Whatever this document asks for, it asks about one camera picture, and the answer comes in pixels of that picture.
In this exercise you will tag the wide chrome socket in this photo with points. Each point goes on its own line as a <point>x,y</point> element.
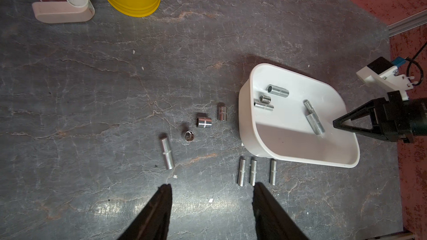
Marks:
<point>203,122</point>

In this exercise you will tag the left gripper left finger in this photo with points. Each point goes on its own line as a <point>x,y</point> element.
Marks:
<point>152,223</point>

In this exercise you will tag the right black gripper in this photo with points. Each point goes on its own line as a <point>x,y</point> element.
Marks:
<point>397,120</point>

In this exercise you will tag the short chrome socket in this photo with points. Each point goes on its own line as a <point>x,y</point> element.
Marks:
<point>222,113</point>

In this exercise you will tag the thin chrome deep socket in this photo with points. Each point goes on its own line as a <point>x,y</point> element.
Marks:
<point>253,171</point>
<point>273,171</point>
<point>241,173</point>

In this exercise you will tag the round chrome socket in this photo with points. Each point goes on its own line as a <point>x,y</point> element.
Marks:
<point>189,136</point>

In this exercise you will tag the long stepped chrome socket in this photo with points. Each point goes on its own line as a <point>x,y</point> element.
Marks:
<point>167,153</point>

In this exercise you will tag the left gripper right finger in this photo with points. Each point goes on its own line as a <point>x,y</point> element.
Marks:
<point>271,221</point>

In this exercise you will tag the white small stapler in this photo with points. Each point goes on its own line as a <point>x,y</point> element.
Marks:
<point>63,11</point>

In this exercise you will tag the chrome long socket in box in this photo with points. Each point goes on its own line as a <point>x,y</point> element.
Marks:
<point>313,118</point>

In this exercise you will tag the chrome socket box front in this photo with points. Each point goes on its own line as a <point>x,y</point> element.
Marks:
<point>263,106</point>

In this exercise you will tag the chrome deep socket in box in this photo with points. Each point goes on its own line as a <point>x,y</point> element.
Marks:
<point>278,91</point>

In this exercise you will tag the white plastic storage box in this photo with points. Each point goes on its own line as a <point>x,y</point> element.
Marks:
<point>285,133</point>

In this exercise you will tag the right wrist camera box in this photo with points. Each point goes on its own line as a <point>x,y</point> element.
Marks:
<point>386,75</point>

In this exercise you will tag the right aluminium corner post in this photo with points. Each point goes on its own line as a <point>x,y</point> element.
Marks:
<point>403,26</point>

